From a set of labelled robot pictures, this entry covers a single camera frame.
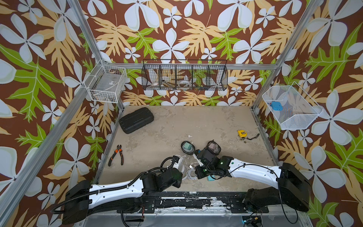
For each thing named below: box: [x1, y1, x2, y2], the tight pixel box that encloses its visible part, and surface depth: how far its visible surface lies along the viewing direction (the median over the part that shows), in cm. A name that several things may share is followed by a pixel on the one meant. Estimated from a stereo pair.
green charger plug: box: [183, 141, 193, 150], surface depth 97 cm
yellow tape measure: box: [237, 129, 248, 138], surface depth 103 cm
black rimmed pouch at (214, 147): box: [206, 139, 222, 155], surface depth 96 cm
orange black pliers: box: [108, 144, 125, 167], surface depth 95 cm
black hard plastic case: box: [119, 107, 155, 134], surface depth 107 cm
